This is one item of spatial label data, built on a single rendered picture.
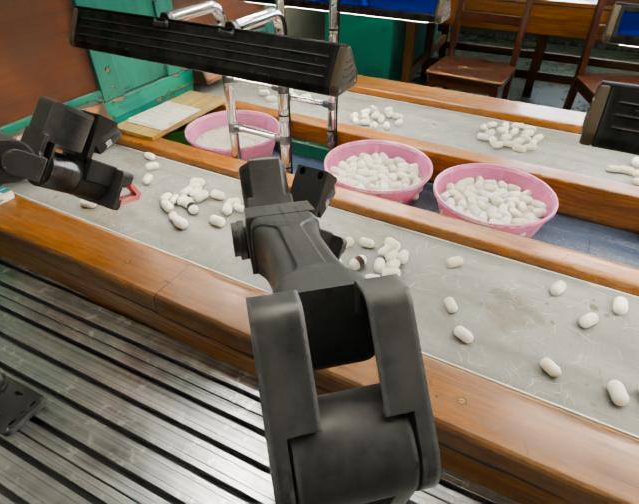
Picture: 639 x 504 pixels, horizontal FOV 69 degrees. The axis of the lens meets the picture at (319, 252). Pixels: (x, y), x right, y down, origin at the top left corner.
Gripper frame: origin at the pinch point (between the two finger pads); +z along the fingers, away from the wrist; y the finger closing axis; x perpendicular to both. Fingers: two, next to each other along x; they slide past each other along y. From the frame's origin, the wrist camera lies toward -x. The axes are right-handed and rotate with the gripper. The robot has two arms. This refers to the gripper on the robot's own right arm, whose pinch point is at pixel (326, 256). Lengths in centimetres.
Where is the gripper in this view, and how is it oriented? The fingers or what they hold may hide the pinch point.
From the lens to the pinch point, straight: 71.0
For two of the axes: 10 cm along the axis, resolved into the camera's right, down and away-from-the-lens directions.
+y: -8.8, -3.0, 3.7
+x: -3.1, 9.5, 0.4
